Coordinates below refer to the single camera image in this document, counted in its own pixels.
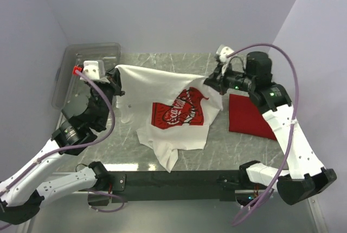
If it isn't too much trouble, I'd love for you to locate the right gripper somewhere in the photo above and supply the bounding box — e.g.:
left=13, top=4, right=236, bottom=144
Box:
left=202, top=61, right=255, bottom=95

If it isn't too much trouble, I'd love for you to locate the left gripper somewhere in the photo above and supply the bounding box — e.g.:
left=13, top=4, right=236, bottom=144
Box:
left=91, top=66, right=126, bottom=128

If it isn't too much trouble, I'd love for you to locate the white Coca-Cola t-shirt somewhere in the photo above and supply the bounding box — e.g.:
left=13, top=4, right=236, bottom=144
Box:
left=116, top=64, right=223, bottom=172

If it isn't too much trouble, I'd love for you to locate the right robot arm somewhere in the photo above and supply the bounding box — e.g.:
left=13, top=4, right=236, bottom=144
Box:
left=204, top=47, right=337, bottom=205

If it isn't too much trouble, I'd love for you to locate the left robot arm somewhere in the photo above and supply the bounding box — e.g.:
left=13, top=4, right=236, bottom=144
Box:
left=1, top=68, right=125, bottom=229

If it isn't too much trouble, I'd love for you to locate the clear plastic bin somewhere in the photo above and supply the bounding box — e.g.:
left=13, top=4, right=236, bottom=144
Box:
left=52, top=43, right=121, bottom=109

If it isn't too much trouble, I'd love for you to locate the folded red t-shirt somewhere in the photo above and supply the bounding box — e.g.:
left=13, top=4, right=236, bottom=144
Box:
left=228, top=94, right=277, bottom=141

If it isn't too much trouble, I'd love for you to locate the black mounting base bar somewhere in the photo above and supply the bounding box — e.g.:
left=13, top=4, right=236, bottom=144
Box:
left=76, top=170, right=272, bottom=206

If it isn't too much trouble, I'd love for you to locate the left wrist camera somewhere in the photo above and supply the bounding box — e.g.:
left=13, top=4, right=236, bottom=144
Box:
left=72, top=60, right=109, bottom=83

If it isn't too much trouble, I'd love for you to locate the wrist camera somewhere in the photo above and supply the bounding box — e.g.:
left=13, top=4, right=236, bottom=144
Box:
left=72, top=60, right=109, bottom=83
left=216, top=45, right=234, bottom=76

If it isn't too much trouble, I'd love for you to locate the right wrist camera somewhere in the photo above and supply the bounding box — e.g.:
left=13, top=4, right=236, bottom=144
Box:
left=216, top=45, right=234, bottom=76

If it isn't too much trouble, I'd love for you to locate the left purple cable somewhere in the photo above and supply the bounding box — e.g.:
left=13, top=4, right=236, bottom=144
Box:
left=0, top=72, right=116, bottom=198

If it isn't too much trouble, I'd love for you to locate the aluminium rail frame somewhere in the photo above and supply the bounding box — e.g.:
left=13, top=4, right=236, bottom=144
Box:
left=16, top=108, right=66, bottom=233

